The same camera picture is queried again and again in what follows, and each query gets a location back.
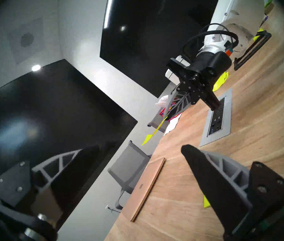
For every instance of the rose gold laptop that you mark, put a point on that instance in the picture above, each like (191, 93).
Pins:
(147, 187)

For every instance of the grey mesh office chair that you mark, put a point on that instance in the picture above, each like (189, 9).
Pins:
(129, 167)
(154, 123)

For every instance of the yellow sticky note pad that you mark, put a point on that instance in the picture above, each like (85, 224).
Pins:
(206, 202)

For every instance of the grey table socket box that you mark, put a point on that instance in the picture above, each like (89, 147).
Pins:
(228, 112)

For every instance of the large black wall screen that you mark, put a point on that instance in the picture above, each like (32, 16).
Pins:
(144, 42)

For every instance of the white tissue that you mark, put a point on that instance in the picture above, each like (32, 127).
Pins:
(162, 101)

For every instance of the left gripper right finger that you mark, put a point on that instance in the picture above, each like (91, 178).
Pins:
(222, 185)

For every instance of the round ceiling speaker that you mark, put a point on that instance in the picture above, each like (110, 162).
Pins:
(27, 40)

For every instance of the white paper napkin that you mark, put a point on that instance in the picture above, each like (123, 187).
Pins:
(170, 126)

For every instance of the white pedal bin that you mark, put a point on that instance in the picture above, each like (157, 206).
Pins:
(170, 74)

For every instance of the round ceiling downlight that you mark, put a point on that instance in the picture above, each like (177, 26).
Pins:
(36, 67)

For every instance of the blue pen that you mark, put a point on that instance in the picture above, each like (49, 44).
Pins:
(264, 20)

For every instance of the black frame stand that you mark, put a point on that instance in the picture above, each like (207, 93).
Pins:
(247, 56)

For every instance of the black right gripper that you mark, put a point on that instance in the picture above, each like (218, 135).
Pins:
(202, 72)

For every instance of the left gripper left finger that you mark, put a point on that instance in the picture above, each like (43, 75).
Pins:
(64, 177)

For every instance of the single yellow sticky note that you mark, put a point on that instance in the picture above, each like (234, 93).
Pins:
(147, 139)

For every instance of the colourful tissue box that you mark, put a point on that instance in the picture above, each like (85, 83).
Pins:
(162, 113)

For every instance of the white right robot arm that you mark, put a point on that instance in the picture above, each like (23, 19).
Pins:
(245, 12)

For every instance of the curved black monitor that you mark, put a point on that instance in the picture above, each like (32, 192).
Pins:
(44, 105)

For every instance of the loose yellow sticky notes pile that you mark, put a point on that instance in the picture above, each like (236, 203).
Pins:
(219, 83)

